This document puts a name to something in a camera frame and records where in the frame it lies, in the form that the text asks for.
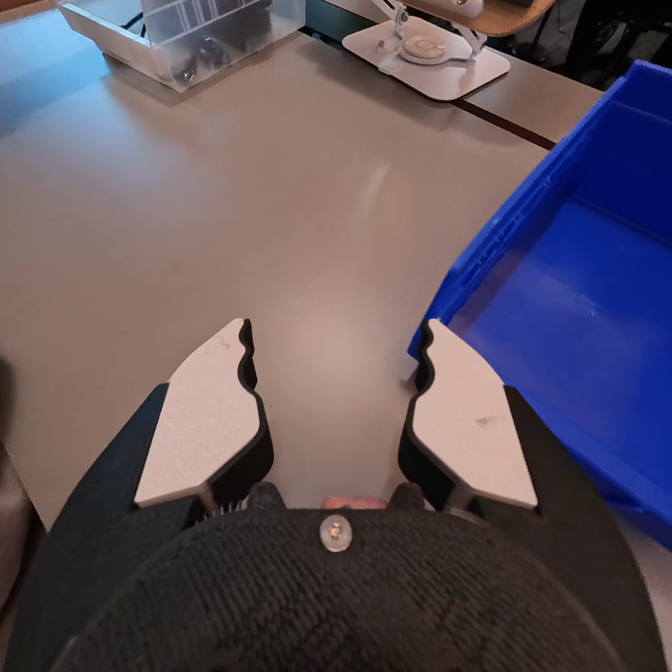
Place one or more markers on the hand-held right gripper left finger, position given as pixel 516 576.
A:
pixel 204 420

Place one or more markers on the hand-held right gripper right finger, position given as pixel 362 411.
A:
pixel 462 420

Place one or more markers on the clear plastic storage box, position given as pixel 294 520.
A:
pixel 210 36

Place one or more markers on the white desk stand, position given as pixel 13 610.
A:
pixel 451 73

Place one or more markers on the blue plastic bin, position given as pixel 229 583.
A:
pixel 577 294

